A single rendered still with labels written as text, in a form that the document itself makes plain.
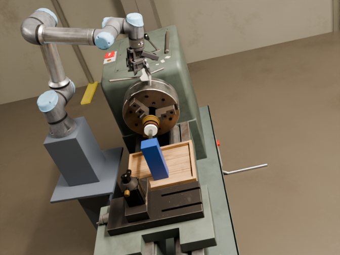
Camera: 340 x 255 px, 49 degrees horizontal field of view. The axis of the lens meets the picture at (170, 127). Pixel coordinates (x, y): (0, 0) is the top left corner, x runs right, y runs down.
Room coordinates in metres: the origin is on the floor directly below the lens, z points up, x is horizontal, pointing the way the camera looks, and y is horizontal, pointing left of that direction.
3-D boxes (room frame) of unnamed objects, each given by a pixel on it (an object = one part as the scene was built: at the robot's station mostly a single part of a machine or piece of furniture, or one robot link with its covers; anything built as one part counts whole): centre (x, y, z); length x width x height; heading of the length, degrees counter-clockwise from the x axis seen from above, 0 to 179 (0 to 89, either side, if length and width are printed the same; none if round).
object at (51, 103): (1.86, 0.57, 1.27); 0.13 x 0.12 x 0.14; 156
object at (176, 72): (2.19, 0.02, 1.06); 0.59 x 0.48 x 0.39; 171
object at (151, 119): (1.65, 0.09, 1.08); 0.09 x 0.09 x 0.09; 81
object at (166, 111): (1.70, -0.01, 1.08); 0.12 x 0.11 x 0.05; 81
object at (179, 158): (1.51, 0.11, 0.89); 0.36 x 0.30 x 0.04; 81
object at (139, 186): (1.21, 0.24, 1.07); 0.07 x 0.07 x 0.10; 81
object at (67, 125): (1.85, 0.58, 1.15); 0.15 x 0.15 x 0.10
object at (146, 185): (1.23, 0.24, 1.00); 0.20 x 0.10 x 0.05; 171
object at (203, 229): (1.15, 0.21, 0.90); 0.53 x 0.30 x 0.06; 81
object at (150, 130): (1.54, 0.11, 1.08); 0.13 x 0.07 x 0.07; 171
